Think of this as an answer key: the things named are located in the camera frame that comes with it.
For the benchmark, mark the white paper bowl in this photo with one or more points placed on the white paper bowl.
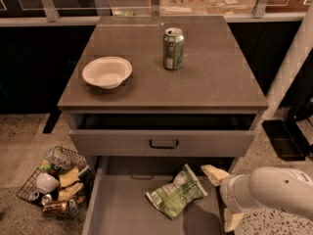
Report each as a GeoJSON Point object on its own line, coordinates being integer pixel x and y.
{"type": "Point", "coordinates": [107, 72]}

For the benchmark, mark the black wire basket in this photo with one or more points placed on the black wire basket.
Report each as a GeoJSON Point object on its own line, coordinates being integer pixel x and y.
{"type": "Point", "coordinates": [86, 177]}

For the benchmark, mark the silver can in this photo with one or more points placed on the silver can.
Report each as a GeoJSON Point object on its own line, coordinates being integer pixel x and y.
{"type": "Point", "coordinates": [46, 199]}
{"type": "Point", "coordinates": [34, 196]}

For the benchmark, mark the grey drawer cabinet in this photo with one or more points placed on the grey drawer cabinet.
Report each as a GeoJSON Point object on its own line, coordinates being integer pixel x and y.
{"type": "Point", "coordinates": [214, 77]}

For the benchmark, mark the cardboard box left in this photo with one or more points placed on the cardboard box left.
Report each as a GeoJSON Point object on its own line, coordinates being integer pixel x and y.
{"type": "Point", "coordinates": [182, 7]}

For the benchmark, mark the yellow sponge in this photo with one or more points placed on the yellow sponge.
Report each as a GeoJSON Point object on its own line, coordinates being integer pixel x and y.
{"type": "Point", "coordinates": [69, 178]}
{"type": "Point", "coordinates": [70, 191]}

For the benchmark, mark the green soda can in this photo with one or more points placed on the green soda can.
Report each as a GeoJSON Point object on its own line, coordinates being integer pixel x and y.
{"type": "Point", "coordinates": [173, 45]}

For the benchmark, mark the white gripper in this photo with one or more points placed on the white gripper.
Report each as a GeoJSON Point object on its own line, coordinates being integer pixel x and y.
{"type": "Point", "coordinates": [229, 192]}

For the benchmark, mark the white ceramic bowl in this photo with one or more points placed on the white ceramic bowl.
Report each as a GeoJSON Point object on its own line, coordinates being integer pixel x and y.
{"type": "Point", "coordinates": [46, 183]}

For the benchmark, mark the black drawer handle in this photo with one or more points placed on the black drawer handle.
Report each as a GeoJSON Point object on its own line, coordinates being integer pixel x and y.
{"type": "Point", "coordinates": [164, 144]}

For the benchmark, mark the silver can middle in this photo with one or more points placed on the silver can middle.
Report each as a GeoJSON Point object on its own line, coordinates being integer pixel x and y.
{"type": "Point", "coordinates": [46, 199]}

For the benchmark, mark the clear plastic bottle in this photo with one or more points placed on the clear plastic bottle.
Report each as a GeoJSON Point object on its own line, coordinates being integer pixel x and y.
{"type": "Point", "coordinates": [57, 157]}

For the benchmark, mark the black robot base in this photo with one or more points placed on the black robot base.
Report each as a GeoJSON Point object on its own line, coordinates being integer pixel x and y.
{"type": "Point", "coordinates": [292, 138]}

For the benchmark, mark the silver can left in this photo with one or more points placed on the silver can left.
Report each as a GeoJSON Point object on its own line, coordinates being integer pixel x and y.
{"type": "Point", "coordinates": [34, 196]}

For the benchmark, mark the green chip bag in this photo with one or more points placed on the green chip bag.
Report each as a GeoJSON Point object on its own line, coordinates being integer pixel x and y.
{"type": "Point", "coordinates": [172, 198]}

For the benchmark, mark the grey drawer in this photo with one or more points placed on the grey drawer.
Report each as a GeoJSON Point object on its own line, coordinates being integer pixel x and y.
{"type": "Point", "coordinates": [119, 206]}
{"type": "Point", "coordinates": [199, 135]}

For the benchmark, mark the yellow sponge lower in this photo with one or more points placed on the yellow sponge lower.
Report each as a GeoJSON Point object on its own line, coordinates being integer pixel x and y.
{"type": "Point", "coordinates": [70, 191]}

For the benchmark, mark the grey top drawer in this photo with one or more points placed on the grey top drawer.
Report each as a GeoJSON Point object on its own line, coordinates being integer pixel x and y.
{"type": "Point", "coordinates": [199, 135]}

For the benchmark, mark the yellow sponge upper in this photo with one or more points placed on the yellow sponge upper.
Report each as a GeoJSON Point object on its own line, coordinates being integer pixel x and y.
{"type": "Point", "coordinates": [69, 178]}

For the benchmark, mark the grey middle drawer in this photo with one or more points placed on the grey middle drawer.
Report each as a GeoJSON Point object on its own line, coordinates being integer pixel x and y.
{"type": "Point", "coordinates": [119, 206]}

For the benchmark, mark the brown shiny can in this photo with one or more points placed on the brown shiny can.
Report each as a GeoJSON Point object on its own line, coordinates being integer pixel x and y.
{"type": "Point", "coordinates": [59, 208]}

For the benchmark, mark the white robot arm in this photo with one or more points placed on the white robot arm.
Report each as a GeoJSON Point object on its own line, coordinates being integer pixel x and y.
{"type": "Point", "coordinates": [283, 189]}

